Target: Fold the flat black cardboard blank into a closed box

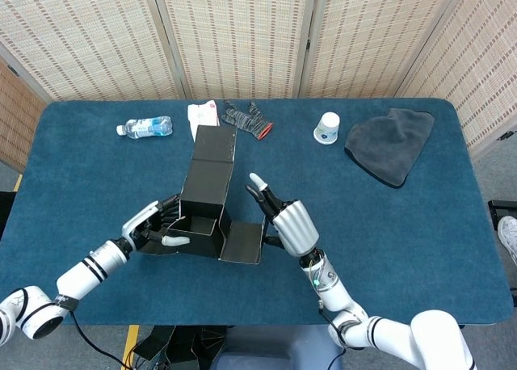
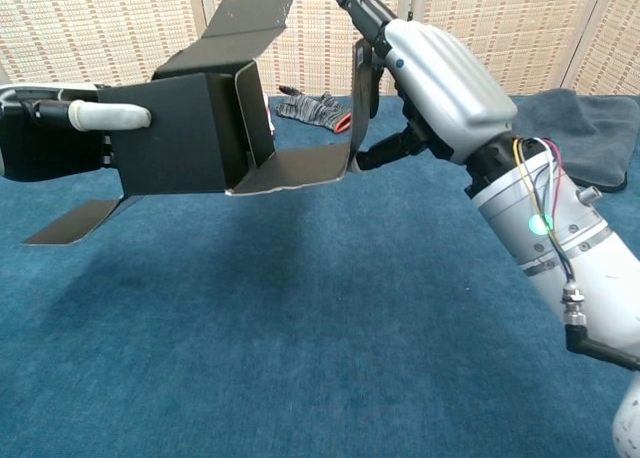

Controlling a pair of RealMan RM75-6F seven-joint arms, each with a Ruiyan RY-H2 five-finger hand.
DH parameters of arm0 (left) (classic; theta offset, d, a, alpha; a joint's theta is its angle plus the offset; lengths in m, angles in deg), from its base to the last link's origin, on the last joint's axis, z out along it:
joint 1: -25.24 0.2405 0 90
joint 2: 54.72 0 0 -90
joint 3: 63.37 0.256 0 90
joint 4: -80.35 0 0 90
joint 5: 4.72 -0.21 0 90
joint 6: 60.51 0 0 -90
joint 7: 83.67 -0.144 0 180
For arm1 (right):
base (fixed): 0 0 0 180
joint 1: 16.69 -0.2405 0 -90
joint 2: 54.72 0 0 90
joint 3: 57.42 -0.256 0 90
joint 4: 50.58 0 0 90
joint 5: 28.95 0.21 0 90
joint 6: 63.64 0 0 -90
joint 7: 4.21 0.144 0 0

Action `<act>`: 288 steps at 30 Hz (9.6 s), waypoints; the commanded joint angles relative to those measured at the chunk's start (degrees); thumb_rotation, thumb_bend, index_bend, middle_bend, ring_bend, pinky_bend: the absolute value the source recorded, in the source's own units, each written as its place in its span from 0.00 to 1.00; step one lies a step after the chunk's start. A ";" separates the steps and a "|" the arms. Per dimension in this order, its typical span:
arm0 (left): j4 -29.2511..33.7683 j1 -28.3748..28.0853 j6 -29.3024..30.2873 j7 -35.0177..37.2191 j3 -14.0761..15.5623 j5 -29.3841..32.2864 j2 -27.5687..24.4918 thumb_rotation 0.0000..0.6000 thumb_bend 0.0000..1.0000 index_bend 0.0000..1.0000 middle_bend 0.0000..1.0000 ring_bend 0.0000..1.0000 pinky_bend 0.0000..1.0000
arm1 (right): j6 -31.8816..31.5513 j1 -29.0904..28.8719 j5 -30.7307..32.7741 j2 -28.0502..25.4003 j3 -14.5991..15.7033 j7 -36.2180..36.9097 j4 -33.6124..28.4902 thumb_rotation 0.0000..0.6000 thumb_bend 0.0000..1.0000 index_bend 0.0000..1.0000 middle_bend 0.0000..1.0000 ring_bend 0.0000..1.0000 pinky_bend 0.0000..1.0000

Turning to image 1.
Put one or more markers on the black cardboard box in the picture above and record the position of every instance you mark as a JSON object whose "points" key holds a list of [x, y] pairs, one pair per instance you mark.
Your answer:
{"points": [[210, 172]]}

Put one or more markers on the grey knit glove red cuff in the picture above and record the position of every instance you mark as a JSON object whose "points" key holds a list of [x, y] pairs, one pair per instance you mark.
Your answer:
{"points": [[242, 119]]}

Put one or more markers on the clear plastic water bottle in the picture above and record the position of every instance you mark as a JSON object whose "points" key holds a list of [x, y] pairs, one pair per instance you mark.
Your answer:
{"points": [[149, 127]]}

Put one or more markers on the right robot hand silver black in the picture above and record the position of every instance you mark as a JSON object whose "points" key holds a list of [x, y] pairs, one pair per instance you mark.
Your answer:
{"points": [[295, 228]]}

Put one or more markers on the woven folding screen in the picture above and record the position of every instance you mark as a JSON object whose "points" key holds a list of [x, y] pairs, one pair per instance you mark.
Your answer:
{"points": [[242, 39]]}

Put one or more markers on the dark grey towel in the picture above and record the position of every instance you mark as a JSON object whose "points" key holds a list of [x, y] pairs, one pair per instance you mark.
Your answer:
{"points": [[387, 148]]}

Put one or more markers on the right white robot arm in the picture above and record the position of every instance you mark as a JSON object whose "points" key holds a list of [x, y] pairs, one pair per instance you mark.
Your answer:
{"points": [[335, 293]]}

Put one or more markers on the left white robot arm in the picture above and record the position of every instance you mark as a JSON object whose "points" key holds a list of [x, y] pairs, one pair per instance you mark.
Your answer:
{"points": [[81, 273]]}

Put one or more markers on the blue table cloth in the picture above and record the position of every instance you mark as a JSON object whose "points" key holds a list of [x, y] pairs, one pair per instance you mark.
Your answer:
{"points": [[363, 232]]}

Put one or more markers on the black stand beside table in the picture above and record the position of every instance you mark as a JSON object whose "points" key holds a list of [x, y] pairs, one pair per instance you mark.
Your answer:
{"points": [[503, 205]]}

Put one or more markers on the white floral paper cup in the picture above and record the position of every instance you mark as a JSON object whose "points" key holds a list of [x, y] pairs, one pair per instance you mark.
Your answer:
{"points": [[327, 128]]}

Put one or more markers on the blue grey robot torso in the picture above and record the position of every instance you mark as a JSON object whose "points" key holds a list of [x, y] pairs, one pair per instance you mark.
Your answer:
{"points": [[274, 350]]}

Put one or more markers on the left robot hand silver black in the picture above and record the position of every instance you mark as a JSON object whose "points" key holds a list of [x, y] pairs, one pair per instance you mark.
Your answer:
{"points": [[141, 220]]}

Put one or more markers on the white sneaker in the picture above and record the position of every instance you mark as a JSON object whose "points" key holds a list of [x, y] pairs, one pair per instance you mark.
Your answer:
{"points": [[509, 236]]}

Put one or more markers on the white tissue packet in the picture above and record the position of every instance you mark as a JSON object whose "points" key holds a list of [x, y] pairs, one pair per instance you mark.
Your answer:
{"points": [[202, 113]]}

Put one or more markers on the yellow floor tape strip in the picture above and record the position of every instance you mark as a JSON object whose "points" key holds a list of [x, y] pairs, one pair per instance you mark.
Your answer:
{"points": [[130, 341], [18, 183]]}

